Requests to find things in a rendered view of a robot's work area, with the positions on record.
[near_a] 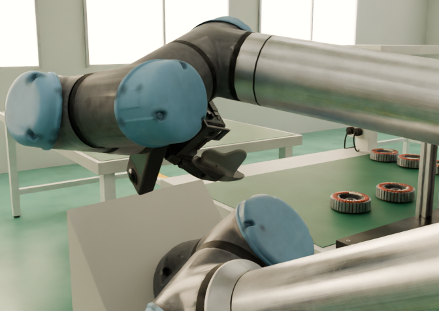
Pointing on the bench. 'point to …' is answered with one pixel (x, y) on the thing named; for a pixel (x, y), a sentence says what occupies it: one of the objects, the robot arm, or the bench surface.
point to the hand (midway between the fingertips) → (219, 146)
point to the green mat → (388, 209)
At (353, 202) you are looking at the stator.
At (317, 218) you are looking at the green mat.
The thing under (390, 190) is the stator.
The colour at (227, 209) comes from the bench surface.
